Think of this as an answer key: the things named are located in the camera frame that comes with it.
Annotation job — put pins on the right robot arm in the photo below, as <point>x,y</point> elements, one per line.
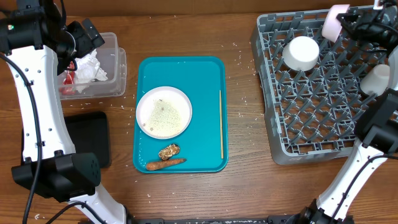
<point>375,132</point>

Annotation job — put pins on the red snack wrapper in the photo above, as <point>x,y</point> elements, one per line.
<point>69,81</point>

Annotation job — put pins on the large white plate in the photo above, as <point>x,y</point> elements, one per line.
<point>164,112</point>

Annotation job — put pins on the pale green bowl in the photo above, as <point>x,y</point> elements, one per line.
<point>301,53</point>

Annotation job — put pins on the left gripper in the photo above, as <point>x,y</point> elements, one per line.
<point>86,44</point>

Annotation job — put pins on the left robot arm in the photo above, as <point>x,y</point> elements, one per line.
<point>38,45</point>

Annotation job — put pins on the carrot piece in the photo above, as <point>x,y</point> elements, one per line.
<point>158,165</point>

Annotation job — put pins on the black tray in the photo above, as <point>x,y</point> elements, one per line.
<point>90,137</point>

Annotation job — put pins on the wooden chopstick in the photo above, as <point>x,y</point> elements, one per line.
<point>221,126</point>

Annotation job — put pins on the teal serving tray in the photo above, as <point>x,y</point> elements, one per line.
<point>200,78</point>

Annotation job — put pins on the clear plastic bin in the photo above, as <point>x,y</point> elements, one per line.
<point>113,62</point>

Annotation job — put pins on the white cup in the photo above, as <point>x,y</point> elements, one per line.
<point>376,80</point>

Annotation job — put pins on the white napkin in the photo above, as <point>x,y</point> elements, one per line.
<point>88,70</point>

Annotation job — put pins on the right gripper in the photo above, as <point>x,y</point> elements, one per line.
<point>363,23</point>

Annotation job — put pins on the small white bowl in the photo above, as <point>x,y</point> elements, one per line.
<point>332,26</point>

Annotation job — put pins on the brown food scrap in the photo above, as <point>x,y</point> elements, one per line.
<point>169,152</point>

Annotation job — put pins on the grey dishwasher rack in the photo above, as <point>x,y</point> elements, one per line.
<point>310,115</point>

